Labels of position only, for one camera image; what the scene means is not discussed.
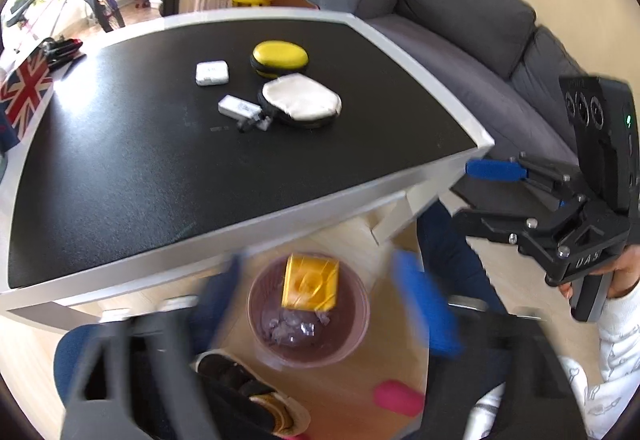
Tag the small white box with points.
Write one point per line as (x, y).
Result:
(212, 74)

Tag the pink soft object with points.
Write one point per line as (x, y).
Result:
(400, 397)

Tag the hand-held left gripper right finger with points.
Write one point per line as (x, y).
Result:
(425, 305)

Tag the black red pouch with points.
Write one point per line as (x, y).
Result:
(60, 51)

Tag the person's right forearm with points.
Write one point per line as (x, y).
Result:
(620, 335)

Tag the yellow toy block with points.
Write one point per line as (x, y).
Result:
(310, 285)

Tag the person's right leg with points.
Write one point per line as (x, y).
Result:
(450, 260)

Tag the yellow round case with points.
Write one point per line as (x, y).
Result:
(277, 55)

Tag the flag print tissue box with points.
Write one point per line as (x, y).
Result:
(25, 90)

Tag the small black white trinket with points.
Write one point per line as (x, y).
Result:
(255, 122)

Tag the black white sneaker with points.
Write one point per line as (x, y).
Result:
(250, 390)

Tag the grey sofa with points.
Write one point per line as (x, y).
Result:
(450, 10)

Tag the white oval case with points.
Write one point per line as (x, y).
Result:
(300, 97)

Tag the person's right hand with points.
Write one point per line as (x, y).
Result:
(625, 272)

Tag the pink trash bin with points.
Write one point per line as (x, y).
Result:
(350, 335)

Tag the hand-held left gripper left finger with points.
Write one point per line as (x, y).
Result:
(215, 307)

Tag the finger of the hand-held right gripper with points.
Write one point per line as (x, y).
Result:
(495, 225)
(492, 170)

